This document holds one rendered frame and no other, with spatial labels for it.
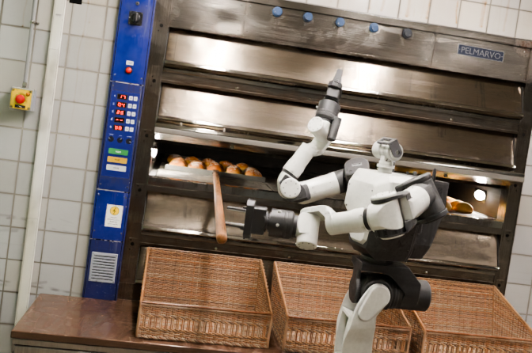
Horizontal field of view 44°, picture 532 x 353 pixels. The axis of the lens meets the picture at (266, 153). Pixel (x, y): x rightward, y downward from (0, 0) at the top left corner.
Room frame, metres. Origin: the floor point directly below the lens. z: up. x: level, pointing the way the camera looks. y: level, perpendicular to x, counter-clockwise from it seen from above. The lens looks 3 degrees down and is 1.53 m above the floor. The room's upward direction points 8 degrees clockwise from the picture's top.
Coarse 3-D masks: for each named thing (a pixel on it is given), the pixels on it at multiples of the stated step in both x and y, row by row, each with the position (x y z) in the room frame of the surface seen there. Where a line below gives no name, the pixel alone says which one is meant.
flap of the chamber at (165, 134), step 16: (160, 128) 2.95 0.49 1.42; (208, 144) 3.12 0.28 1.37; (224, 144) 3.06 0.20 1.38; (240, 144) 3.01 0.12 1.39; (256, 144) 3.00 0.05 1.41; (272, 144) 3.01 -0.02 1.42; (320, 160) 3.21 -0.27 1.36; (336, 160) 3.15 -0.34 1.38; (368, 160) 3.07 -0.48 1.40; (448, 176) 3.28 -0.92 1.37; (464, 176) 3.22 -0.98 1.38; (480, 176) 3.16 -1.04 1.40; (496, 176) 3.16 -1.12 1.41; (512, 176) 3.17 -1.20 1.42
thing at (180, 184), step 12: (156, 180) 3.09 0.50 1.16; (168, 180) 3.10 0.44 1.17; (180, 180) 3.11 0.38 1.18; (192, 180) 3.16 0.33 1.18; (228, 192) 3.14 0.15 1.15; (240, 192) 3.14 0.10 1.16; (252, 192) 3.15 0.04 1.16; (264, 192) 3.16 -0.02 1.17; (276, 192) 3.17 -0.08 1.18; (312, 204) 3.19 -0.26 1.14; (324, 204) 3.20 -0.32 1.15; (336, 204) 3.21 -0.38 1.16; (444, 216) 3.28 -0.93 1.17; (456, 216) 3.29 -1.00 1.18; (468, 216) 3.33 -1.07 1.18
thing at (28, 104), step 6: (12, 90) 2.93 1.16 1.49; (18, 90) 2.93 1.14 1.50; (24, 90) 2.93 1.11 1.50; (30, 90) 2.94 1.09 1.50; (12, 96) 2.93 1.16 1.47; (24, 96) 2.94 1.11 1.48; (30, 96) 2.94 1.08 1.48; (12, 102) 2.93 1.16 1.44; (24, 102) 2.94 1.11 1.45; (30, 102) 2.94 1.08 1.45; (12, 108) 2.93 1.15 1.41; (18, 108) 2.94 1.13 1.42; (24, 108) 2.94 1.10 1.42; (30, 108) 2.94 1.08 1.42
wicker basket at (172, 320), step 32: (160, 256) 3.05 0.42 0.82; (192, 256) 3.08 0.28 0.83; (224, 256) 3.10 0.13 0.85; (160, 288) 3.02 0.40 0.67; (192, 288) 3.05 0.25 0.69; (224, 288) 3.07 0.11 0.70; (256, 288) 3.10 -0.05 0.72; (160, 320) 2.61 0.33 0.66; (192, 320) 2.63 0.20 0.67; (224, 320) 2.65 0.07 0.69; (256, 320) 2.67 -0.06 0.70
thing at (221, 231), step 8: (216, 176) 3.21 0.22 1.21; (216, 184) 2.89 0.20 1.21; (216, 192) 2.63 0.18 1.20; (216, 200) 2.41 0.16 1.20; (216, 208) 2.23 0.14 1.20; (216, 216) 2.08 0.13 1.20; (216, 224) 1.95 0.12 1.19; (224, 224) 1.94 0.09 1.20; (216, 232) 1.84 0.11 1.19; (224, 232) 1.80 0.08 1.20; (216, 240) 1.78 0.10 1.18; (224, 240) 1.77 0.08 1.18
